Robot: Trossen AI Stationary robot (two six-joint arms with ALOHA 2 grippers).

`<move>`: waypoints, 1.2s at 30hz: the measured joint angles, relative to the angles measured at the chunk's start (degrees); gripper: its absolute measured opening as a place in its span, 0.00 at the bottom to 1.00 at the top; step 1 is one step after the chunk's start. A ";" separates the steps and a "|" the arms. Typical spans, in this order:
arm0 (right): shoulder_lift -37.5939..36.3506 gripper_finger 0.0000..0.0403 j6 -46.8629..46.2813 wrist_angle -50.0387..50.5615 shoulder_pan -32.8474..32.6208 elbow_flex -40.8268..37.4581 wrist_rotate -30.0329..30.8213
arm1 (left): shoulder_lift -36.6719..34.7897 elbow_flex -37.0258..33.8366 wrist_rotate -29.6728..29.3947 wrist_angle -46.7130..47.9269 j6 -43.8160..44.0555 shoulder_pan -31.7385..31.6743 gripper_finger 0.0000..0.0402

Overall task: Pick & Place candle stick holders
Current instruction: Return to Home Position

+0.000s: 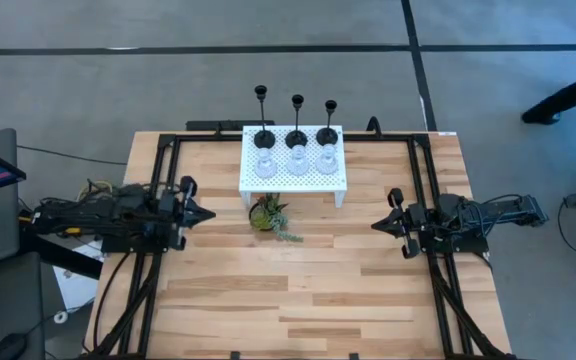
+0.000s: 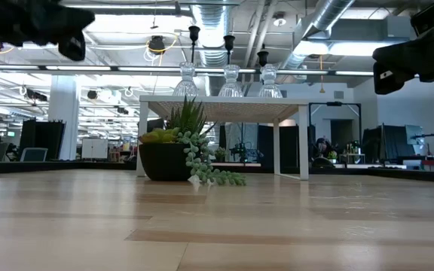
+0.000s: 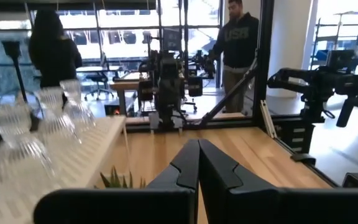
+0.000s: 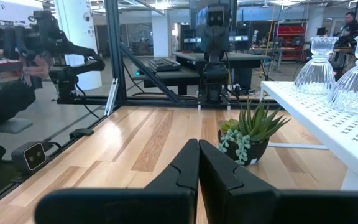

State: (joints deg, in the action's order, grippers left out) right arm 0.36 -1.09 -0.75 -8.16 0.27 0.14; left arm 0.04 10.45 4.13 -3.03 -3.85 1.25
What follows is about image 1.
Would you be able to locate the person's leg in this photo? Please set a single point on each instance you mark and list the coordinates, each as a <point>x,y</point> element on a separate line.
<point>568,95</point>

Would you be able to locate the shortest black candlestick holder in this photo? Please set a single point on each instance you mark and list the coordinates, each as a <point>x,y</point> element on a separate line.
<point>327,136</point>

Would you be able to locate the black rear table clamp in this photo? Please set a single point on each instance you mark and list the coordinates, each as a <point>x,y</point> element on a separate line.
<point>374,127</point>

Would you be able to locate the black computer mouse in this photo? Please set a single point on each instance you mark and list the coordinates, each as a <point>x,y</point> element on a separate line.
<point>8,347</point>

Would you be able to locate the succulent plant in black pot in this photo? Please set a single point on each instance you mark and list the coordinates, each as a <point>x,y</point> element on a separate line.
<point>265,215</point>

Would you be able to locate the white tape roll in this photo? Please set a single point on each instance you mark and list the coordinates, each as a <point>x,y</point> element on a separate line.
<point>56,317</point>

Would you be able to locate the white paper sheet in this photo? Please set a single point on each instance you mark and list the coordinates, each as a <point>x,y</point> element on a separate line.
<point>75,287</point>

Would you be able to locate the medium black candlestick holder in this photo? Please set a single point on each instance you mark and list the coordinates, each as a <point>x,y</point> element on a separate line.
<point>296,140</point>

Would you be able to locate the white perforated metal shelf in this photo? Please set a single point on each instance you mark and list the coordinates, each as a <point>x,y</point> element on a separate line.
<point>288,185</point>

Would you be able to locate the tallest black candlestick holder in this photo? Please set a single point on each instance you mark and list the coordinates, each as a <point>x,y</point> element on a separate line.
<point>264,140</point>

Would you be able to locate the clear glass candle holder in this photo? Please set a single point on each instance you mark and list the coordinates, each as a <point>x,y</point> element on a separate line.
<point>265,167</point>
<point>298,166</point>
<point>327,165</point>

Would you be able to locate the black support beam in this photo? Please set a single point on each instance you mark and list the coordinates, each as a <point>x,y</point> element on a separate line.
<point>68,260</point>

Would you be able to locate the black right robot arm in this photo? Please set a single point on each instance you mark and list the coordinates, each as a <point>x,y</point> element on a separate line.
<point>488,215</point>

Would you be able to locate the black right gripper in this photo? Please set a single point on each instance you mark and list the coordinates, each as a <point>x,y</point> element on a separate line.
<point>413,222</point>

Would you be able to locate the yellow clamp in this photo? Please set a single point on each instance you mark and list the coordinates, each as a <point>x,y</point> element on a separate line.
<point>72,231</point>

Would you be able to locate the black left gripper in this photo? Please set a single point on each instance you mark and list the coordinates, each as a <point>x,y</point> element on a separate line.
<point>175,215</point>

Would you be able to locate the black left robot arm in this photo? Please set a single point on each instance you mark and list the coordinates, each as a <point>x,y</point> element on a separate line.
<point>98,217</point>

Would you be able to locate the black bar behind table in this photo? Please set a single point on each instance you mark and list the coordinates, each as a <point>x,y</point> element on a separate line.
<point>230,125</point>

